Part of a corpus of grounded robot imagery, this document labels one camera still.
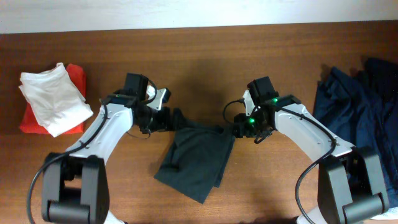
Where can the white towel corner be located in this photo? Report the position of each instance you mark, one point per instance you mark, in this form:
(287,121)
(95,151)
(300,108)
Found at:
(391,214)

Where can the white folded t-shirt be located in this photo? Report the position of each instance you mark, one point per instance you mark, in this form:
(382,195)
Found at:
(56,102)

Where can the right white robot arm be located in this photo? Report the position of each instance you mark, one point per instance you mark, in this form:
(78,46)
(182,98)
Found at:
(351,187)

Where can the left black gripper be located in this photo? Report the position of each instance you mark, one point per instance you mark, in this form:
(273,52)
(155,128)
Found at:
(163,123)

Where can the dark green Nike t-shirt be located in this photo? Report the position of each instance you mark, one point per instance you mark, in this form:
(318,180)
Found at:
(197,157)

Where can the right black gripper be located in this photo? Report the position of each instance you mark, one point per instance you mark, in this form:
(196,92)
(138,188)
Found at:
(241,128)

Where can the red folded garment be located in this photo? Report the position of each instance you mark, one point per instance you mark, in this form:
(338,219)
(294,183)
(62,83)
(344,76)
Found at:
(29,123)

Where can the navy blue trousers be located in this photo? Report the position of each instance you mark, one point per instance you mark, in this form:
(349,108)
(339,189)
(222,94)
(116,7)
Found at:
(362,109)

